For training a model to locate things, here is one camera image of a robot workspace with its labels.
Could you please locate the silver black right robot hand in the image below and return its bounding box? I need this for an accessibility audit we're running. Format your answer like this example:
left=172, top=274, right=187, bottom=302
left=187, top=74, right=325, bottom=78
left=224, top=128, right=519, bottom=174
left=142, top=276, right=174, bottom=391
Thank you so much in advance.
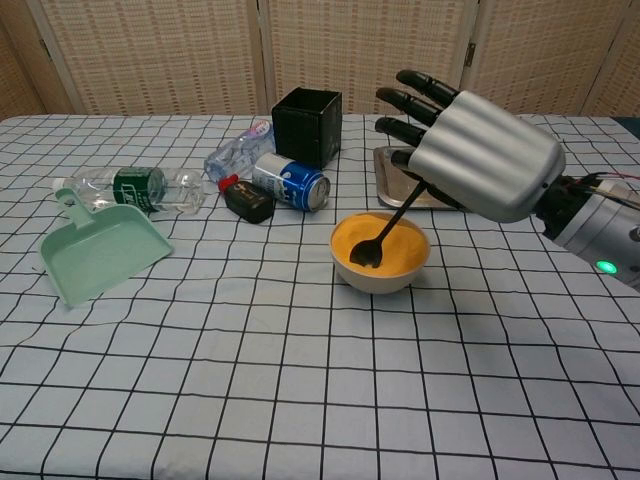
left=374, top=69, right=567, bottom=224

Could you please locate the black spoon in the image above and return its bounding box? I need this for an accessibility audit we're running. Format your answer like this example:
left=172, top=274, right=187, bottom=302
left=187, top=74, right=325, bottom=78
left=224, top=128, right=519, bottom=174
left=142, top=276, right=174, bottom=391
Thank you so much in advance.
left=349, top=180, right=426, bottom=270

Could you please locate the silver metal tray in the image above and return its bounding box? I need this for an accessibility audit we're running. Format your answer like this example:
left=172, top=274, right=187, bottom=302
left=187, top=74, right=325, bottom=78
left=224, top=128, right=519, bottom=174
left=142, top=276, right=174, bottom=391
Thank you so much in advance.
left=372, top=145, right=464, bottom=211

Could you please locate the orange powder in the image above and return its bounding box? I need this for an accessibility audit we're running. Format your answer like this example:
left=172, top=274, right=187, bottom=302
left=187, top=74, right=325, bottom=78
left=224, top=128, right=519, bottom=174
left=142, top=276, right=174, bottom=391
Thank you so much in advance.
left=332, top=212, right=429, bottom=278

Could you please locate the white bowl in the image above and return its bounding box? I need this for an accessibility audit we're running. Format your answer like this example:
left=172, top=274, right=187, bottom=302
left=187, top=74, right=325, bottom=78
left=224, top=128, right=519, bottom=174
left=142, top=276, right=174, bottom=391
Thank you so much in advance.
left=329, top=211, right=431, bottom=295

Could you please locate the black square box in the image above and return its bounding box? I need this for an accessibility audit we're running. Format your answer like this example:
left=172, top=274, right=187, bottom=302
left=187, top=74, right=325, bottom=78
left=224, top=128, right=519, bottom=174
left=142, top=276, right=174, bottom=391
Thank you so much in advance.
left=271, top=86, right=344, bottom=170

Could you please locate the blue and white can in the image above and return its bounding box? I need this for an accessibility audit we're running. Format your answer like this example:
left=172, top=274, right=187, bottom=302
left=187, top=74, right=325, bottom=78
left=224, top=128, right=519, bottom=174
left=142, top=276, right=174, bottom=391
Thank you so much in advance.
left=251, top=152, right=332, bottom=213

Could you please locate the small black bottle red cap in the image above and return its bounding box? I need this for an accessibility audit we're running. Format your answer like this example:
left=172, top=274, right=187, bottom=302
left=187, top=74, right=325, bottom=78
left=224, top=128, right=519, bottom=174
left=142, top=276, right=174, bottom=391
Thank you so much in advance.
left=217, top=173, right=276, bottom=225

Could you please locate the clear bottle pink label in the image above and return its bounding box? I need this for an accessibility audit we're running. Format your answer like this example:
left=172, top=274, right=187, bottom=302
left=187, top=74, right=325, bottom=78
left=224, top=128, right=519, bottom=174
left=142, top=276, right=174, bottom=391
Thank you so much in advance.
left=203, top=118, right=277, bottom=182

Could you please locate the blue checked tablecloth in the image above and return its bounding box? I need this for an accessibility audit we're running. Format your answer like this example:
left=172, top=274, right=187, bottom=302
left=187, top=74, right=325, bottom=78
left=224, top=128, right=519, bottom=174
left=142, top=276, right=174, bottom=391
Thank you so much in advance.
left=0, top=113, right=640, bottom=480

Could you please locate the beige woven folding screen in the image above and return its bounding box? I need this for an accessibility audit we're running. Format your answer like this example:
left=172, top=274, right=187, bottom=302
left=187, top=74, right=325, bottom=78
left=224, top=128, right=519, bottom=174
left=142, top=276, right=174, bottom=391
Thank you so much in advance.
left=0, top=0, right=640, bottom=121

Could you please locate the clear bottle green label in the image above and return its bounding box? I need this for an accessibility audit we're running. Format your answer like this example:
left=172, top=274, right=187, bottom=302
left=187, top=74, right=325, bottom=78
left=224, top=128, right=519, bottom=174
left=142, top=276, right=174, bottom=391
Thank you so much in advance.
left=52, top=166, right=207, bottom=216

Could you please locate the green plastic dustpan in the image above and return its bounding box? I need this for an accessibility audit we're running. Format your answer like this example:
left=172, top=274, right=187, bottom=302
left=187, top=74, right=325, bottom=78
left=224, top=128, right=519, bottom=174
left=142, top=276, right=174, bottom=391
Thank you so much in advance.
left=39, top=187, right=175, bottom=308

